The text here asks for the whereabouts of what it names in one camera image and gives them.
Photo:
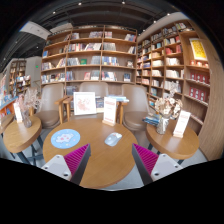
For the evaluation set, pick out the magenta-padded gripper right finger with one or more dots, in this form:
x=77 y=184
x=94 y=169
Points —
x=165 y=165

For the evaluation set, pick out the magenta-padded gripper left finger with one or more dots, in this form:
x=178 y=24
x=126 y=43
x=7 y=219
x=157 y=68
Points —
x=58 y=165

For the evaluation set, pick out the grey and white computer mouse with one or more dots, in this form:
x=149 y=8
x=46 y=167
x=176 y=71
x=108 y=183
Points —
x=113 y=139

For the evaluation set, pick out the round light blue mouse pad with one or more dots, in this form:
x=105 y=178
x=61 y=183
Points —
x=65 y=138

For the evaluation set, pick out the round wooden side table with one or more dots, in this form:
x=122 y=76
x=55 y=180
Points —
x=173 y=145
x=6 y=121
x=20 y=136

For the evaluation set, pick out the glass vase with beige flowers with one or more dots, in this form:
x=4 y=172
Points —
x=162 y=126

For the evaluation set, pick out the small white red sign card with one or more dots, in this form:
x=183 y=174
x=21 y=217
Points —
x=181 y=123
x=17 y=115

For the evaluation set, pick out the stack of books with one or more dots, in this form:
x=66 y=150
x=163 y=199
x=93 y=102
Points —
x=151 y=120

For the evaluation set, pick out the brown leather wooden armchair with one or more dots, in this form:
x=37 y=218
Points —
x=50 y=116
x=93 y=88
x=135 y=106

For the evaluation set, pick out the glass vase with pink flowers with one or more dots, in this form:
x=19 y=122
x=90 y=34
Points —
x=26 y=121

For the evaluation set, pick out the curved wooden bookshelf unit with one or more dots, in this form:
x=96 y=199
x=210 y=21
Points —
x=200 y=110

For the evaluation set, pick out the white framed pink floral picture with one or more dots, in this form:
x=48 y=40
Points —
x=84 y=103

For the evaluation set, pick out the dark blue book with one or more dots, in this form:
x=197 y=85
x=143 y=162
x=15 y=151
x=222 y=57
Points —
x=99 y=102

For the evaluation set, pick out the white red sign, wooden base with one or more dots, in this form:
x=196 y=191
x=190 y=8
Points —
x=110 y=110

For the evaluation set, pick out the orange display table with books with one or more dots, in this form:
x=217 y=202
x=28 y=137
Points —
x=8 y=105

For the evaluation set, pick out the light blue books pile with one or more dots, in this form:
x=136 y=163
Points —
x=121 y=98

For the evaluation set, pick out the small wooden bookshelf unit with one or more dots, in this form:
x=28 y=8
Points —
x=16 y=73

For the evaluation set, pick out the wide wooden bookshelf unit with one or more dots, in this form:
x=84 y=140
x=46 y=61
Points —
x=100 y=53

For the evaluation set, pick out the white hanging ceiling panel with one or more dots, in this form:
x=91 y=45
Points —
x=33 y=30

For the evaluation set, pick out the ceiling spot lights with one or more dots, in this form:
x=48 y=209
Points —
x=79 y=4

